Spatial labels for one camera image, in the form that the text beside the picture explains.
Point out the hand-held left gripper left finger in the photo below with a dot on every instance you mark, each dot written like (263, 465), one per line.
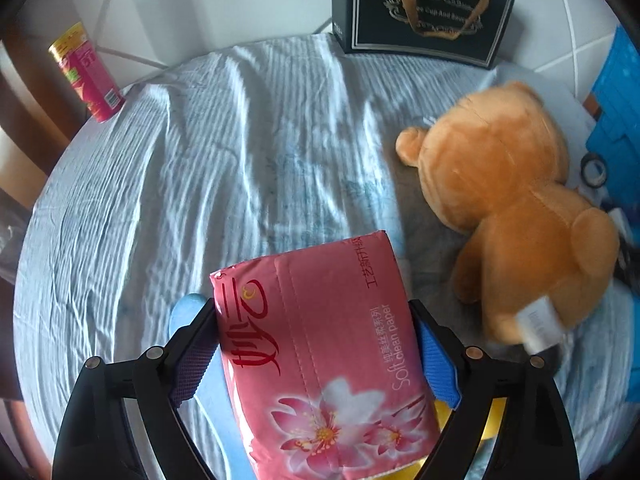
(192, 360)

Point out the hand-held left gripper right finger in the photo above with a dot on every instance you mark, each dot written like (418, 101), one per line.
(437, 365)

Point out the pink tissue pack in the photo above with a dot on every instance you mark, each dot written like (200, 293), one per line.
(320, 345)

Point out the yellow object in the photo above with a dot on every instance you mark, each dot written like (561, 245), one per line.
(487, 422)

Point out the brown teddy bear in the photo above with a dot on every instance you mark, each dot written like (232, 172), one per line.
(505, 200)

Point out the light blue striped cloth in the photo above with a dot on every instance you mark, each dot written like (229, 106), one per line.
(200, 160)

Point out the black tape roll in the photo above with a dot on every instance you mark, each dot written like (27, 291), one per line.
(594, 171)

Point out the pink cylindrical can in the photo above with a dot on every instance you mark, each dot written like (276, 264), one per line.
(87, 77)

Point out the blue plastic crate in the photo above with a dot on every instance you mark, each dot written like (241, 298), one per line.
(617, 100)

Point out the black gift bag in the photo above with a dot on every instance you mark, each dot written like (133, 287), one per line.
(425, 7)

